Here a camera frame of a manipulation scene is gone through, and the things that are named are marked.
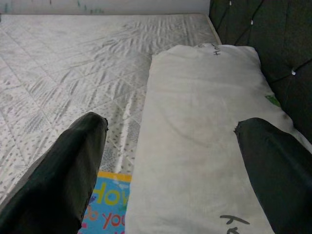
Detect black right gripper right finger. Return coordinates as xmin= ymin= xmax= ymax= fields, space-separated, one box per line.
xmin=234 ymin=117 xmax=312 ymax=234

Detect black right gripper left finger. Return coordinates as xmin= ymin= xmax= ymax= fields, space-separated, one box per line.
xmin=0 ymin=111 xmax=109 ymax=234

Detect white pillow with black lettering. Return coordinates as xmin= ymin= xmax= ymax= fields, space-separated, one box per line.
xmin=124 ymin=43 xmax=312 ymax=234

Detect grey quilted mattress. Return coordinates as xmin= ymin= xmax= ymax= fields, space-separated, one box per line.
xmin=0 ymin=13 xmax=222 ymax=208

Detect dark tufted headboard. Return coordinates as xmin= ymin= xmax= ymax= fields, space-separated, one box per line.
xmin=209 ymin=0 xmax=312 ymax=144

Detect yellow and blue picture book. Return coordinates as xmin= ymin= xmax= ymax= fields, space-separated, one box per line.
xmin=79 ymin=170 xmax=132 ymax=234

